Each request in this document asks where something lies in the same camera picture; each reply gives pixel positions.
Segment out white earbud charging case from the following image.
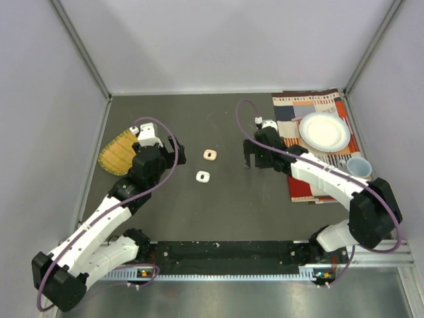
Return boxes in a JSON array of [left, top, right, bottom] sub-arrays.
[[195, 171, 210, 184]]

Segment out pink earbud charging case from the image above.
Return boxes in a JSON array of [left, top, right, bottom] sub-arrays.
[[203, 150, 217, 161]]

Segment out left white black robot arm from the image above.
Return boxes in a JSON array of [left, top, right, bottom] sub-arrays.
[[31, 132, 186, 312]]

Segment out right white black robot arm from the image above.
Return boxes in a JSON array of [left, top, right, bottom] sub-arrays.
[[243, 127, 402, 262]]

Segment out yellow woven mat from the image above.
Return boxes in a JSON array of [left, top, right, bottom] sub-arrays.
[[97, 129, 137, 176]]

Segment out patterned orange placemat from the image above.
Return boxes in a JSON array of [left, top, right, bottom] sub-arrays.
[[271, 87, 365, 203]]

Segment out white paper plate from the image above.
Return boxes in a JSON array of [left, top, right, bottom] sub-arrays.
[[299, 112, 351, 152]]

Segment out pale blue cup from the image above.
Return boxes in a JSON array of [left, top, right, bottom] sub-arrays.
[[346, 157, 372, 178]]

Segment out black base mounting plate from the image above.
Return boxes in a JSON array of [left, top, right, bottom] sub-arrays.
[[138, 240, 316, 276]]

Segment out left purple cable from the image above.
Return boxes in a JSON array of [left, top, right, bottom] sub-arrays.
[[36, 116, 180, 312]]

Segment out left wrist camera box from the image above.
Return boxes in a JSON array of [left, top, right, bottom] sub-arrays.
[[130, 123, 163, 148]]

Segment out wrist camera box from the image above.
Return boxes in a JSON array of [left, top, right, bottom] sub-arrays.
[[254, 117, 278, 132], [130, 123, 163, 148]]

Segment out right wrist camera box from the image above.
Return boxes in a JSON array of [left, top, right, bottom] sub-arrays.
[[254, 117, 278, 132]]

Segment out pink handled fork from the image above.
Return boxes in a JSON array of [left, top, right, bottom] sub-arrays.
[[330, 159, 346, 171]]

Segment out grey slotted cable duct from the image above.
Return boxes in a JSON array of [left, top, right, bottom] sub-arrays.
[[99, 266, 319, 282]]

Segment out aluminium front rail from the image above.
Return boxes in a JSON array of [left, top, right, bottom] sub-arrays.
[[52, 240, 417, 268]]

